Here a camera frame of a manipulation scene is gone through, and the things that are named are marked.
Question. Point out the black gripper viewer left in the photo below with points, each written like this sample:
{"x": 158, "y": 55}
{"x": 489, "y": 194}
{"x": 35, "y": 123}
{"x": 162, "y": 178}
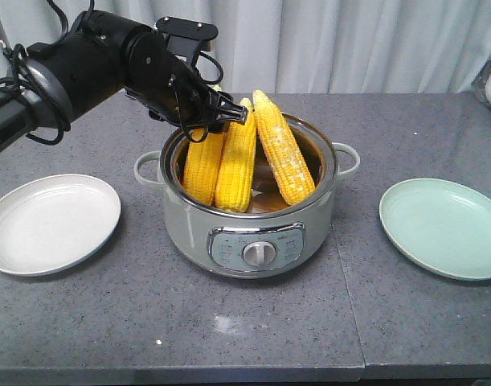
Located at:
{"x": 172, "y": 91}

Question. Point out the yellow corn cob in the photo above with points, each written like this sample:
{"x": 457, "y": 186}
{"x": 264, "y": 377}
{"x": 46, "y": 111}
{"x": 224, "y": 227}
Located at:
{"x": 202, "y": 167}
{"x": 234, "y": 182}

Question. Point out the speckled orange-yellow corn cob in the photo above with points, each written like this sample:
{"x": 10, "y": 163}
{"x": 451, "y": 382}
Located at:
{"x": 284, "y": 156}

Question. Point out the grey pleated curtain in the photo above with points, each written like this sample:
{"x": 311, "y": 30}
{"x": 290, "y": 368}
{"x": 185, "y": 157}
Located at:
{"x": 337, "y": 46}

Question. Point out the grey-green electric cooking pot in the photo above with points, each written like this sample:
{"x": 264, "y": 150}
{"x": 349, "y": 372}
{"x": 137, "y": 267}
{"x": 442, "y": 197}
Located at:
{"x": 271, "y": 237}

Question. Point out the white round plate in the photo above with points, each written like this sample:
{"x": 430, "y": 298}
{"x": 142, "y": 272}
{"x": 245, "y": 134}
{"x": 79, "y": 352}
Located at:
{"x": 53, "y": 223}

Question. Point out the light green round plate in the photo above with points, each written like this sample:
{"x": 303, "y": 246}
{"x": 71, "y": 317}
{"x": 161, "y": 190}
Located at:
{"x": 441, "y": 226}

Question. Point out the black camera mount viewer left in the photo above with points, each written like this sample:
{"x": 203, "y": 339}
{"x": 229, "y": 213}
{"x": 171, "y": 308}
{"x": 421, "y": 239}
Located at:
{"x": 186, "y": 38}

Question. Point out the black cable viewer left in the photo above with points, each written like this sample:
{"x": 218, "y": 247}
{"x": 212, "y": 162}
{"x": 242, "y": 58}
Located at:
{"x": 49, "y": 85}

